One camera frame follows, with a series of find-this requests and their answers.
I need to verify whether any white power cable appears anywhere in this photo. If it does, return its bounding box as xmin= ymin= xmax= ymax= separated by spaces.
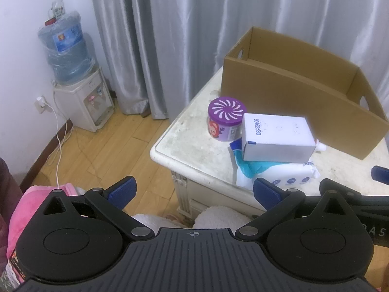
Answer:
xmin=45 ymin=102 xmax=64 ymax=189

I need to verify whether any small white carton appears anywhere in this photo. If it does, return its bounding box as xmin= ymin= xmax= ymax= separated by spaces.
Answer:
xmin=241 ymin=113 xmax=317 ymax=162

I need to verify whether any white water dispenser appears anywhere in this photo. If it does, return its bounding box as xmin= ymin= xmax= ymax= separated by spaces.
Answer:
xmin=52 ymin=65 xmax=115 ymax=133

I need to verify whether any grey curtain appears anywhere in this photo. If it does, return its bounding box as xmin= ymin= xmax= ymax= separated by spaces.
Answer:
xmin=88 ymin=0 xmax=389 ymax=119

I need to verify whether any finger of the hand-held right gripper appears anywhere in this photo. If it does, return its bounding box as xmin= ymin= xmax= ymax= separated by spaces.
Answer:
xmin=319 ymin=178 xmax=389 ymax=211
xmin=371 ymin=165 xmax=389 ymax=187

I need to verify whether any purple lid air freshener jar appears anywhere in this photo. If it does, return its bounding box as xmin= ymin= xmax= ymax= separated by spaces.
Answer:
xmin=207 ymin=97 xmax=247 ymax=142

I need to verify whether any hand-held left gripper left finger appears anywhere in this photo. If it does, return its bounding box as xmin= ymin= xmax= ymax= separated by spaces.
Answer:
xmin=41 ymin=175 xmax=154 ymax=242

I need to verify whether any dark maroon garment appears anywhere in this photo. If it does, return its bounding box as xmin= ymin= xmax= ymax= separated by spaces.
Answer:
xmin=0 ymin=156 xmax=23 ymax=280

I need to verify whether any blue wet wipes packet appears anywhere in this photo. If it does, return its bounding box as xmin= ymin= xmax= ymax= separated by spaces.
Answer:
xmin=229 ymin=138 xmax=321 ymax=189

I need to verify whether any white power plug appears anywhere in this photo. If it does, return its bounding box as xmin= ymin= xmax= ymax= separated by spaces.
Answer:
xmin=33 ymin=96 xmax=49 ymax=114

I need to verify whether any pink cloth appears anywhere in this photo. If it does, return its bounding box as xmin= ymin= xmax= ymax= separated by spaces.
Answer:
xmin=6 ymin=183 xmax=80 ymax=280

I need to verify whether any brown cardboard box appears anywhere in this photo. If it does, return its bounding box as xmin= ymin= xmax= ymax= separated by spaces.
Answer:
xmin=220 ymin=26 xmax=387 ymax=161

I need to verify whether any blue water bottle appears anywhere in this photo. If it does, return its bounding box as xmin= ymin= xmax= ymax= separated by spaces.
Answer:
xmin=37 ymin=10 xmax=92 ymax=86

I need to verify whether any cream nightstand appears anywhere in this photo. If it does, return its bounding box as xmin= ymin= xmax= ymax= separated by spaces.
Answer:
xmin=150 ymin=67 xmax=389 ymax=219

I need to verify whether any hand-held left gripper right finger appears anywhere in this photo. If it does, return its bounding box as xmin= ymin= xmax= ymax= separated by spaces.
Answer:
xmin=235 ymin=178 xmax=354 ymax=241

